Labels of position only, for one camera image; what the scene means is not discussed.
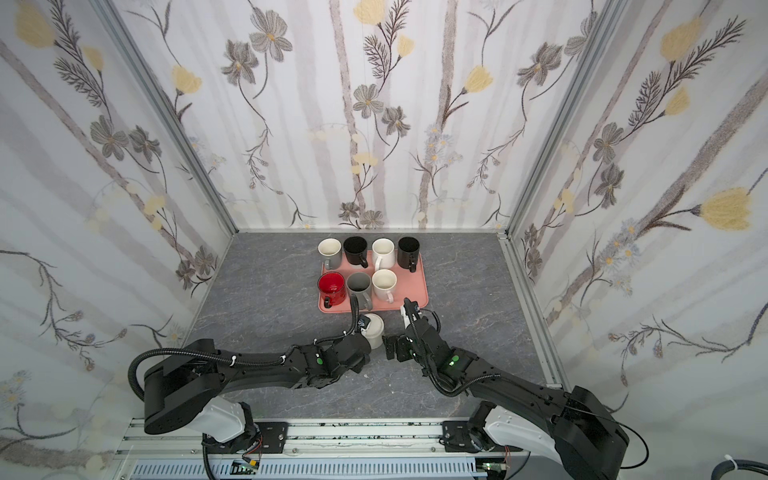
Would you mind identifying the cream upside-down mug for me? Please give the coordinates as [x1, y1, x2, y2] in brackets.
[362, 313, 384, 350]

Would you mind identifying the white slotted cable duct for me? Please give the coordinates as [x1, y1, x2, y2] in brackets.
[120, 458, 487, 479]

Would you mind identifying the grey upside-down mug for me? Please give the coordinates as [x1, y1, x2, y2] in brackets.
[346, 272, 373, 311]

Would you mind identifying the red mug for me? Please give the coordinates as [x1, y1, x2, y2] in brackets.
[317, 272, 346, 309]

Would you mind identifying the light grey mug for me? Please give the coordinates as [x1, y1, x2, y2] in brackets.
[317, 238, 343, 270]

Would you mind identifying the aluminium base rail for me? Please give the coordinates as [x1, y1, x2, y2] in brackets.
[122, 418, 601, 460]

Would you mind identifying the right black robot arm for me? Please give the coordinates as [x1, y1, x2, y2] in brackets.
[386, 298, 631, 479]

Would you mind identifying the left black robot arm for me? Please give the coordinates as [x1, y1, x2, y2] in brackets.
[127, 300, 371, 442]

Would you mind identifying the pale pink mug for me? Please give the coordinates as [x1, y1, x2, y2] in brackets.
[371, 269, 398, 304]

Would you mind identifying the black and white mug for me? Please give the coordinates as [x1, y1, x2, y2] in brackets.
[342, 236, 369, 269]

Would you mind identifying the pink plastic tray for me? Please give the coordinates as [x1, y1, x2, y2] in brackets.
[317, 250, 429, 314]

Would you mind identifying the black cable loop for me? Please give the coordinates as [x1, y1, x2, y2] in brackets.
[710, 454, 768, 480]

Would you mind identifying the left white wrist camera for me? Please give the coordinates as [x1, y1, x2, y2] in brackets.
[355, 314, 371, 333]

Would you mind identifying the black mounting plate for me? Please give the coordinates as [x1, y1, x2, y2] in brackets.
[441, 419, 526, 454]
[240, 421, 289, 455]

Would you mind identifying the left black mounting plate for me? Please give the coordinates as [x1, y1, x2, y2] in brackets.
[240, 421, 289, 455]

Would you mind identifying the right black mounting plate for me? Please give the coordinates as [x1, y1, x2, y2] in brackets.
[441, 419, 526, 454]

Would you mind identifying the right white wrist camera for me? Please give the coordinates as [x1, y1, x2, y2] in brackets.
[400, 303, 411, 328]

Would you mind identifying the black dark grey mug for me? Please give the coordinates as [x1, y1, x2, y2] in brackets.
[397, 236, 420, 273]

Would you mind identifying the white ribbed mug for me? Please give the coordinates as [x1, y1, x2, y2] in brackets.
[371, 238, 397, 271]

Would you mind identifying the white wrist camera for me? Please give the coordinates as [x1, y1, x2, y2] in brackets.
[400, 303, 411, 328]
[355, 314, 371, 333]

